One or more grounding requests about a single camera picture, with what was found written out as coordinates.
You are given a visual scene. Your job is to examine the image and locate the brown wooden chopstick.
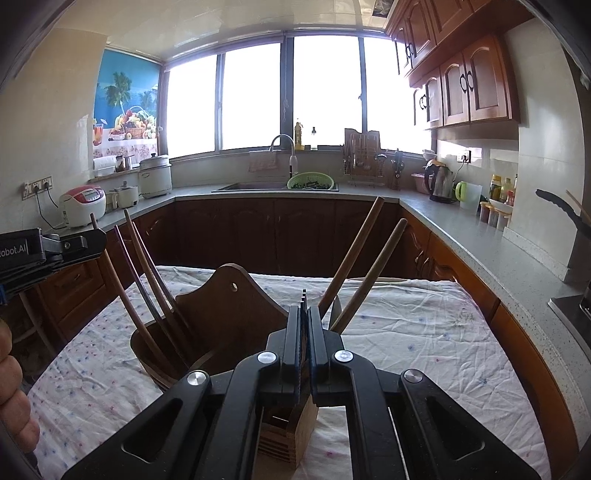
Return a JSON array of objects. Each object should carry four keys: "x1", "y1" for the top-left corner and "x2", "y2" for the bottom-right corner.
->
[{"x1": 89, "y1": 212, "x2": 175, "y2": 377}]

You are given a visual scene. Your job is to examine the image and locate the dark metal chopstick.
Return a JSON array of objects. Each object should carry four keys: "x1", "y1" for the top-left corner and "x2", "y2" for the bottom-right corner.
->
[{"x1": 114, "y1": 226, "x2": 180, "y2": 372}]

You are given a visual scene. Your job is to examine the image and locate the steel chopstick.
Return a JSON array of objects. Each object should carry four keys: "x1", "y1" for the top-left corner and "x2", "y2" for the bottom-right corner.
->
[{"x1": 131, "y1": 222, "x2": 189, "y2": 333}]

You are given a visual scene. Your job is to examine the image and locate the wooden chopstick carved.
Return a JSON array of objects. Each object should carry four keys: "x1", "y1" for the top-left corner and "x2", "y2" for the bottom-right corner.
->
[{"x1": 123, "y1": 209, "x2": 183, "y2": 337}]

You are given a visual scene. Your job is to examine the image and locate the light wooden chopstick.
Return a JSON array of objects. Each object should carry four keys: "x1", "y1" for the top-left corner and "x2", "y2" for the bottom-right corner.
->
[{"x1": 329, "y1": 218, "x2": 408, "y2": 334}]

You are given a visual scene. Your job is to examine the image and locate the steel spoon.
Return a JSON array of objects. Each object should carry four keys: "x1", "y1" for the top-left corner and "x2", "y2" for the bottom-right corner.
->
[{"x1": 329, "y1": 296, "x2": 342, "y2": 333}]

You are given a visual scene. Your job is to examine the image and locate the steel fork long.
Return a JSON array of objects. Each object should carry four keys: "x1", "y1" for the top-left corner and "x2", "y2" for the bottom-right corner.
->
[{"x1": 298, "y1": 288, "x2": 310, "y2": 402}]

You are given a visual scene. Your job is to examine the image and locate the person left hand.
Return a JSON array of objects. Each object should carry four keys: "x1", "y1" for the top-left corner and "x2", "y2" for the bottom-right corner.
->
[{"x1": 0, "y1": 320, "x2": 40, "y2": 454}]

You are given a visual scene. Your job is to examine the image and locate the white red rice cooker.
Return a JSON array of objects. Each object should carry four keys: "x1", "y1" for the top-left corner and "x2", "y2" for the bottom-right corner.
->
[{"x1": 58, "y1": 185, "x2": 106, "y2": 228}]

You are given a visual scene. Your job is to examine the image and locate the wooden utensil holder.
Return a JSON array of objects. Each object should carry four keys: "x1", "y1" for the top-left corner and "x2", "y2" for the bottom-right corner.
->
[{"x1": 130, "y1": 263, "x2": 318, "y2": 468}]

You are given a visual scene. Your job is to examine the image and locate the small white cooker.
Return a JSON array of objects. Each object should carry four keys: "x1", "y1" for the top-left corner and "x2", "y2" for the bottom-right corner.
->
[{"x1": 112, "y1": 181, "x2": 139, "y2": 209}]

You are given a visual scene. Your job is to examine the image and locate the tropical fruit poster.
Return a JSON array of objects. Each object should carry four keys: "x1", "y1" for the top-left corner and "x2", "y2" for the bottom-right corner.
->
[{"x1": 92, "y1": 49, "x2": 160, "y2": 164}]

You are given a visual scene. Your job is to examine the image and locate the lower wooden cabinets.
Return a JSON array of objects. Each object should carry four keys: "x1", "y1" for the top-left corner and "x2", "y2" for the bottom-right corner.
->
[{"x1": 18, "y1": 195, "x2": 583, "y2": 462}]

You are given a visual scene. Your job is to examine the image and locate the wooden cabinets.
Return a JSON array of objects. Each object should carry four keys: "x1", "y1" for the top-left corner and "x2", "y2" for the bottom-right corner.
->
[
  {"x1": 18, "y1": 195, "x2": 583, "y2": 462},
  {"x1": 386, "y1": 0, "x2": 533, "y2": 129}
]

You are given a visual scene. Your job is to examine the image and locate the gas stove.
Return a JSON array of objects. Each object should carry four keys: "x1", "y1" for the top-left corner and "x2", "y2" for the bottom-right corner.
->
[{"x1": 549, "y1": 284, "x2": 590, "y2": 340}]

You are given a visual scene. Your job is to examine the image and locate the green white pitcher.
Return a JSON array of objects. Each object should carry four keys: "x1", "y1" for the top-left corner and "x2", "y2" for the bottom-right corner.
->
[{"x1": 455, "y1": 181, "x2": 482, "y2": 214}]

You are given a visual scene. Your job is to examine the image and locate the steel electric kettle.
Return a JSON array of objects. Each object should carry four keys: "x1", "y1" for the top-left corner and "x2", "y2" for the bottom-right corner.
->
[{"x1": 424, "y1": 159, "x2": 454, "y2": 204}]

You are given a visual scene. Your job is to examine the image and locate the green colander basket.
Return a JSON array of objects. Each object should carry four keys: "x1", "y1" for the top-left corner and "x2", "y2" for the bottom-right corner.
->
[{"x1": 287, "y1": 172, "x2": 335, "y2": 190}]

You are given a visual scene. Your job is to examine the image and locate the black wok with lid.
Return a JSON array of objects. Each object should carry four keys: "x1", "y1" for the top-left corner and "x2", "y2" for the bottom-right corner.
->
[{"x1": 536, "y1": 189, "x2": 591, "y2": 240}]

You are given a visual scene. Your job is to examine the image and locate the knife block rack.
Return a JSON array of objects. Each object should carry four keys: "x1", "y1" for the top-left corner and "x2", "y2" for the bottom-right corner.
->
[{"x1": 342, "y1": 128, "x2": 382, "y2": 177}]

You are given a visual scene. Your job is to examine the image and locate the chrome sink faucet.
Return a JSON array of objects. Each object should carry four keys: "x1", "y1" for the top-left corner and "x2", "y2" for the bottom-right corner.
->
[{"x1": 269, "y1": 133, "x2": 298, "y2": 178}]

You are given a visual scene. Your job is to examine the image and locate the upper wooden cabinets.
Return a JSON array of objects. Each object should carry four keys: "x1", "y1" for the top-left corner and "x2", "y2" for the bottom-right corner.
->
[{"x1": 386, "y1": 0, "x2": 533, "y2": 129}]

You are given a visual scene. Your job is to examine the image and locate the wall power outlet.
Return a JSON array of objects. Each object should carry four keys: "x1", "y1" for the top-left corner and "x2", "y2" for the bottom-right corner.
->
[{"x1": 21, "y1": 176, "x2": 53, "y2": 200}]

